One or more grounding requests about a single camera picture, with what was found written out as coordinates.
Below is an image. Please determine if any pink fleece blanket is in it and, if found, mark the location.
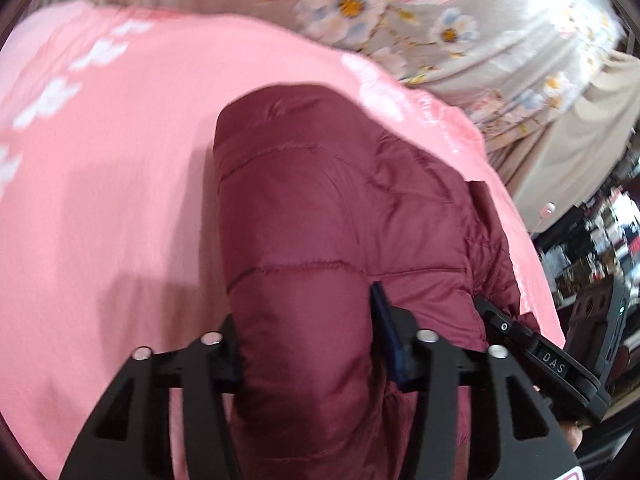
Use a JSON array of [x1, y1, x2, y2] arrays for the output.
[[0, 0, 568, 480]]

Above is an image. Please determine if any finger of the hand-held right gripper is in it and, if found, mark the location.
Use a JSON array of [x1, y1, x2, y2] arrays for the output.
[[472, 296, 542, 348]]

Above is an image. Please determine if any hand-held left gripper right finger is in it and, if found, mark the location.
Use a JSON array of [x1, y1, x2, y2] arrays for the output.
[[370, 282, 581, 480]]

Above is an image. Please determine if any cluttered dark shelf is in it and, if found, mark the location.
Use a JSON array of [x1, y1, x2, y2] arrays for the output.
[[530, 157, 640, 311]]

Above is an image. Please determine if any maroon puffer jacket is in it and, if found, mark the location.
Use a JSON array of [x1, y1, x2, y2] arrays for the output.
[[212, 84, 543, 480]]

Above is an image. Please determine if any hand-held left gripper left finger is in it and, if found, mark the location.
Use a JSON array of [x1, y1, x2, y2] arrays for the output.
[[59, 314, 246, 480]]

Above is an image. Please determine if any grey floral bedsheet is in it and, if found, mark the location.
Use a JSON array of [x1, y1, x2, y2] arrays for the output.
[[50, 0, 628, 148]]

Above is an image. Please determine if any beige curtain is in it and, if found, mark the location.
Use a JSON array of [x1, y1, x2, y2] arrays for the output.
[[480, 50, 640, 235]]

